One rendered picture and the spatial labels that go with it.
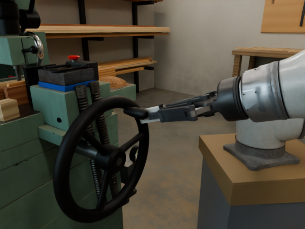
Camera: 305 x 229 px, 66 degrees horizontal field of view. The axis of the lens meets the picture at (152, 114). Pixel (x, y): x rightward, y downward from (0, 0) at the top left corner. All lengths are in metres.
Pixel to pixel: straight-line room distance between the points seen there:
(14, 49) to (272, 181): 0.78
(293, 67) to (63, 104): 0.43
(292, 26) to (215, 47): 1.06
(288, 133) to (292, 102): 0.45
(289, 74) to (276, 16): 3.23
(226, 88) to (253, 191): 0.43
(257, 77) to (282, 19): 3.20
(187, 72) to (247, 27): 1.19
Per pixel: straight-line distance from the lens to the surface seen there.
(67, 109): 0.54
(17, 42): 0.71
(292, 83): 0.36
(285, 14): 3.57
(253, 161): 0.81
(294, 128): 0.81
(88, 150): 0.58
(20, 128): 0.61
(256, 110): 0.38
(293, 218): 0.91
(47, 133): 0.59
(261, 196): 0.79
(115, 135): 0.83
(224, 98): 0.40
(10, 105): 0.60
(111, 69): 0.98
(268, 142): 0.81
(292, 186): 0.82
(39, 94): 0.61
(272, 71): 0.38
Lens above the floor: 1.09
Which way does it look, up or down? 20 degrees down
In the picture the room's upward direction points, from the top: straight up
